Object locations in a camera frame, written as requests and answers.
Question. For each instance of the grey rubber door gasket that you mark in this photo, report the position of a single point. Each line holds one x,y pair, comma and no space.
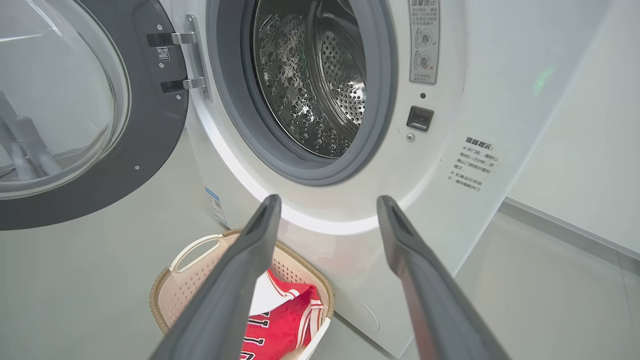
227,75

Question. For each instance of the blue energy label sticker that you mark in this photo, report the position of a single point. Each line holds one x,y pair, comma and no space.
216,206

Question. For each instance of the perforated steel washer drum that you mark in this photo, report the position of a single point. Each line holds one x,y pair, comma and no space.
310,90

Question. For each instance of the white front-load washing machine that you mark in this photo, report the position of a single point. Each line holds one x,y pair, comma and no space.
440,210

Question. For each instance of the round black glass washer door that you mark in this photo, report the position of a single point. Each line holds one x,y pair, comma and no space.
150,140

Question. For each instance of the metal washer door hinge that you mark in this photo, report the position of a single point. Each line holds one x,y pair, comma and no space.
192,55

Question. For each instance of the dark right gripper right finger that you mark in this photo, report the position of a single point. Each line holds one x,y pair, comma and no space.
430,300

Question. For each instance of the grey pictogram warning sticker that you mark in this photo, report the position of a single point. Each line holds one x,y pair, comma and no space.
424,40

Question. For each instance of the cream perforated laundry basket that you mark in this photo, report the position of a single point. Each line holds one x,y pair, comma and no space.
185,285

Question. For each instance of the red basketball jersey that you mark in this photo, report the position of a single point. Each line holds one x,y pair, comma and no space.
285,325

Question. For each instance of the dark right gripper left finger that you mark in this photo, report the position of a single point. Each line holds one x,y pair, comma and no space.
225,300

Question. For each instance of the clear warning text sticker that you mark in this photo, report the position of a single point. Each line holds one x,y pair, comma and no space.
474,164

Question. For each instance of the black door latch socket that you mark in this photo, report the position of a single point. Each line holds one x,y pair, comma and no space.
420,118

